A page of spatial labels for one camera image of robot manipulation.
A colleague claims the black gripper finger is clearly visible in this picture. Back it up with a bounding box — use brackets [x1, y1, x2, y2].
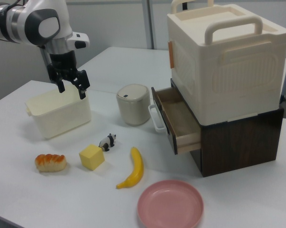
[47, 66, 66, 94]
[69, 69, 91, 100]

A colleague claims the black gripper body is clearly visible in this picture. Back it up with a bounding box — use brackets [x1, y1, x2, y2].
[49, 50, 78, 80]

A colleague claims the cream open plastic bin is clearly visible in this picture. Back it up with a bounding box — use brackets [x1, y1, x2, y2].
[25, 83, 92, 140]

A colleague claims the beige small trash can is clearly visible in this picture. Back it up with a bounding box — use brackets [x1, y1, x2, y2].
[116, 83, 151, 126]

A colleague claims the toy panda figure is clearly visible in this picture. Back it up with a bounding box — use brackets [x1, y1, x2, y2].
[99, 133, 117, 152]

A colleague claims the yellow cube block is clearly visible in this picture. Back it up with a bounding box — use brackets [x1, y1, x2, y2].
[78, 143, 105, 171]

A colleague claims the shrimp sushi toy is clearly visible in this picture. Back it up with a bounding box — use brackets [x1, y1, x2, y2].
[34, 153, 67, 172]

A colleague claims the yellow toy banana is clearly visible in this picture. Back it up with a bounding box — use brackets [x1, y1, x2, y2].
[116, 146, 145, 190]

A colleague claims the dark wood drawer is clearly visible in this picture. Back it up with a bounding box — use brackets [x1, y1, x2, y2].
[151, 86, 202, 155]

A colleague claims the pink plastic plate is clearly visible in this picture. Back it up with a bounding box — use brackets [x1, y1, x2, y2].
[137, 180, 204, 228]

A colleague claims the dark wood drawer cabinet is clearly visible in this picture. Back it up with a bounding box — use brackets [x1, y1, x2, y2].
[170, 78, 285, 178]

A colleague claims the white drawer handle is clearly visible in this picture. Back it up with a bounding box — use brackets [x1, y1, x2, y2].
[148, 104, 167, 133]

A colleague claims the black cable behind cabinet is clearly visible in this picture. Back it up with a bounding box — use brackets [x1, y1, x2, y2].
[279, 94, 286, 119]

